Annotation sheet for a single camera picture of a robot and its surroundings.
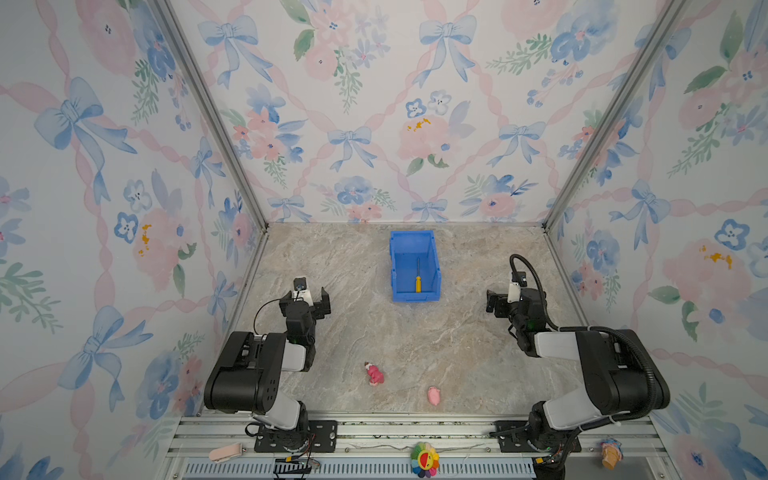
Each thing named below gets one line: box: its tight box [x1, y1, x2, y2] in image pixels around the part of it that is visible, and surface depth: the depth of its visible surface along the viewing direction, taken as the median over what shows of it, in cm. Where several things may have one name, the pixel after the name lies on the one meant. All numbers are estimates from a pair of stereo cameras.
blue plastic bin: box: [390, 230, 442, 303], surface depth 109 cm
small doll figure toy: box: [600, 437, 624, 471], surface depth 71 cm
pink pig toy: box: [428, 386, 441, 406], surface depth 81 cm
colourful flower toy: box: [410, 442, 441, 479], surface depth 71 cm
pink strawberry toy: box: [364, 361, 385, 386], surface depth 84 cm
